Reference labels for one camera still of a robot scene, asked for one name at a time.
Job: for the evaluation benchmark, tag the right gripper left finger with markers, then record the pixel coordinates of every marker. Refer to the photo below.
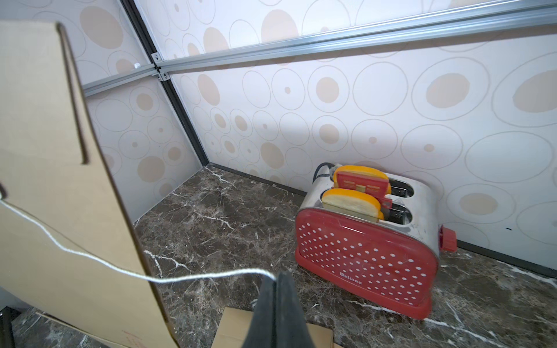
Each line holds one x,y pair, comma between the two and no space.
262,328

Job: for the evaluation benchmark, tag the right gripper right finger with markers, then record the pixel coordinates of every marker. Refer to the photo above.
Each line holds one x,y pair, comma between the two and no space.
291,327

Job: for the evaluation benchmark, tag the brown file envelope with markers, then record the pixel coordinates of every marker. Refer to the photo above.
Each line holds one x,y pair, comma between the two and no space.
237,327
67,245

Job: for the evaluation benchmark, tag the red polka dot toaster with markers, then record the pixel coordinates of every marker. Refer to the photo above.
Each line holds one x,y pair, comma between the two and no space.
392,262

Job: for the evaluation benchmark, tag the front yellow toast slice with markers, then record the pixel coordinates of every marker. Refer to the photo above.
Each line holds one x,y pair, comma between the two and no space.
353,203

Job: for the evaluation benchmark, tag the yellow toast slice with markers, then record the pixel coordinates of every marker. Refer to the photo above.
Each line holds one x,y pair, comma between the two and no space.
353,203
363,179

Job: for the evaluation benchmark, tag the rear yellow toast slice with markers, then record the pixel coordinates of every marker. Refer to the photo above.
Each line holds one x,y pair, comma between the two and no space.
363,179

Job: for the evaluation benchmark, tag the left aluminium rail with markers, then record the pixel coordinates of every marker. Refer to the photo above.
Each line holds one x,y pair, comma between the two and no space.
114,81

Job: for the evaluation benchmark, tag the aluminium rail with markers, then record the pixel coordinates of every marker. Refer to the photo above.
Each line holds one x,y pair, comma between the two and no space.
114,81
464,21

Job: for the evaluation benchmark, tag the back aluminium rail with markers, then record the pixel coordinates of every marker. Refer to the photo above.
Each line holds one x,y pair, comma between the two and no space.
464,21

